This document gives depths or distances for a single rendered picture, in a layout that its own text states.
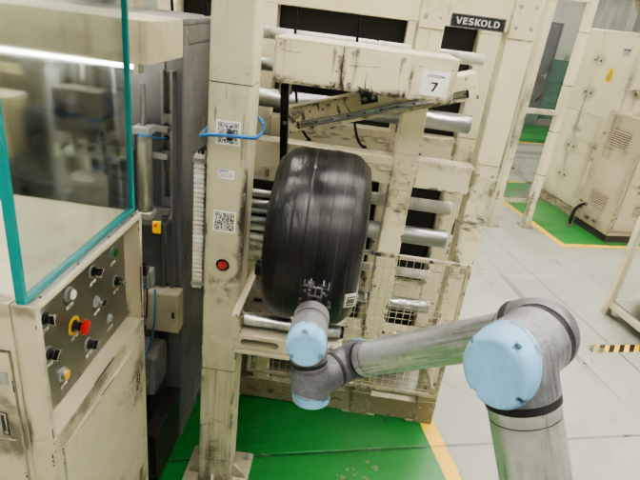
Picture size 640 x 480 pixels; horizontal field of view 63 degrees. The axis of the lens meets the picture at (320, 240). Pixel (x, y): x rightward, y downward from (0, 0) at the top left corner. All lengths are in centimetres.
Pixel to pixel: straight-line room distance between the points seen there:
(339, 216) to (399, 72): 57
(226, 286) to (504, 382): 119
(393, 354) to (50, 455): 84
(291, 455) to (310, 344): 145
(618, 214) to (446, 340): 505
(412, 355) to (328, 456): 152
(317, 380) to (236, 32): 96
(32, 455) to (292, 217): 87
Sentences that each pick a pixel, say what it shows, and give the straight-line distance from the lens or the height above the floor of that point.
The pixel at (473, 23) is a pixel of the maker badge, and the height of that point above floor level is 189.
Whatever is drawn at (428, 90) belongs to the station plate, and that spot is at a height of 168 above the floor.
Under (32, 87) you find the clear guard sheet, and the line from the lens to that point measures 117.
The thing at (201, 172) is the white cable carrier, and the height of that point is 137.
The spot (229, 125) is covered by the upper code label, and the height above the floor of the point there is 153.
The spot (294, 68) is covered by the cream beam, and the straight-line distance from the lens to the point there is 181.
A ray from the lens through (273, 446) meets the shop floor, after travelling 262.
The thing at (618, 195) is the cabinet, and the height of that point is 51.
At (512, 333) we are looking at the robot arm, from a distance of 81.
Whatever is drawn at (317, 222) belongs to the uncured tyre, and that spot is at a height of 133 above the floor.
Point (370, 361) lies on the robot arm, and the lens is 124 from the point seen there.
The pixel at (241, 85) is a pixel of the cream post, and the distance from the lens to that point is 158.
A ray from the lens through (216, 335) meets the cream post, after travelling 193.
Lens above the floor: 189
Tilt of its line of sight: 24 degrees down
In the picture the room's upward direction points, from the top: 7 degrees clockwise
